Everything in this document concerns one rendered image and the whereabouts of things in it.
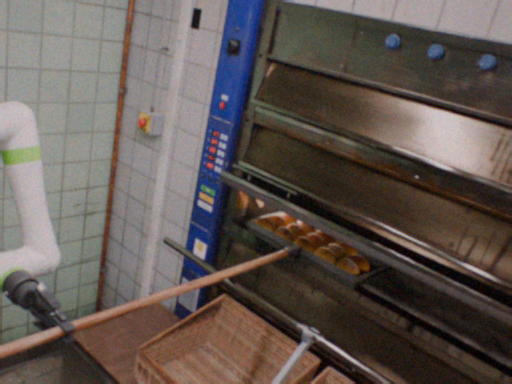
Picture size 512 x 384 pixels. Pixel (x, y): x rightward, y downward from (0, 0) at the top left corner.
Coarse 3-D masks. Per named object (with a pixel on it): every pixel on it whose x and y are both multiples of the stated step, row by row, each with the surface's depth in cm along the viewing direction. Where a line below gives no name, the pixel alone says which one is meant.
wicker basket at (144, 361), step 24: (216, 312) 238; (240, 312) 230; (192, 336) 232; (216, 336) 238; (240, 336) 229; (264, 336) 222; (144, 360) 207; (168, 360) 227; (192, 360) 231; (216, 360) 235; (240, 360) 228; (312, 360) 206
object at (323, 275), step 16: (240, 224) 230; (256, 240) 222; (272, 240) 220; (304, 256) 212; (320, 272) 202; (336, 288) 198; (352, 288) 193; (368, 304) 189; (384, 304) 187; (400, 320) 181; (416, 320) 180; (432, 336) 174; (448, 336) 174; (448, 352) 171; (464, 352) 167; (480, 352) 168; (480, 368) 164; (496, 368) 161
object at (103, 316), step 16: (272, 256) 199; (224, 272) 180; (240, 272) 186; (176, 288) 164; (192, 288) 169; (128, 304) 151; (144, 304) 154; (80, 320) 140; (96, 320) 143; (32, 336) 130; (48, 336) 132; (0, 352) 123; (16, 352) 127
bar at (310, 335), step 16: (192, 256) 195; (240, 288) 180; (272, 304) 173; (288, 320) 167; (304, 336) 163; (320, 336) 161; (304, 352) 163; (336, 352) 156; (288, 368) 160; (368, 368) 150
